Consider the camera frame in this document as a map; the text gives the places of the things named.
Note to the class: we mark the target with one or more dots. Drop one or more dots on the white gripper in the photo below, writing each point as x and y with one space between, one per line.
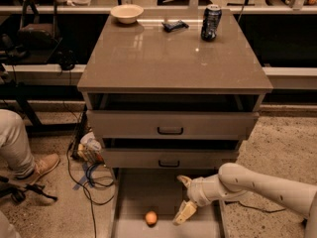
199 191

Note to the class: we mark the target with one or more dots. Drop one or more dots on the orange fruit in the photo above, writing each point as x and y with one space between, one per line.
151 218

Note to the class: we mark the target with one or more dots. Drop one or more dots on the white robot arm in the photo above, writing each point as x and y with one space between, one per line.
234 181

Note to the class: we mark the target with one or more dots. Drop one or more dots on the bottom open grey drawer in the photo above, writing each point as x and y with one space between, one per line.
159 190

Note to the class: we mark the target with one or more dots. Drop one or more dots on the middle grey drawer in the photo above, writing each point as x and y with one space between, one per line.
167 158

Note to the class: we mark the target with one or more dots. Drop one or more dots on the grey drawer cabinet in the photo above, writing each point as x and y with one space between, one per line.
141 67

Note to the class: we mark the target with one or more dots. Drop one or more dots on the top grey drawer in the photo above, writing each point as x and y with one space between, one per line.
172 125

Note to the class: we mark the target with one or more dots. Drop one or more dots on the snack bag on floor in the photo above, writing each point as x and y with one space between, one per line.
89 149

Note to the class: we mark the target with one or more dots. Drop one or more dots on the tan shoe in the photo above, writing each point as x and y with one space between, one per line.
42 167

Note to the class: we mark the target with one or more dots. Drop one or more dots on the dark blue snack bar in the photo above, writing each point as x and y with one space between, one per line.
170 27

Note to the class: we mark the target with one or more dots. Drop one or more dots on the black chair base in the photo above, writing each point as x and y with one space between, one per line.
17 190

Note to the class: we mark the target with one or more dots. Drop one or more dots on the person leg beige trousers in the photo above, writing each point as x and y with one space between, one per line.
14 144

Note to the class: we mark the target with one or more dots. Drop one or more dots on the dark blue soda can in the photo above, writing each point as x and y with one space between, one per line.
211 19

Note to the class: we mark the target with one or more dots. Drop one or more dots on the white ceramic bowl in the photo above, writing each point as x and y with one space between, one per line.
127 14

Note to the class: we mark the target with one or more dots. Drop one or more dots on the black office chair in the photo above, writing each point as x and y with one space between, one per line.
31 39

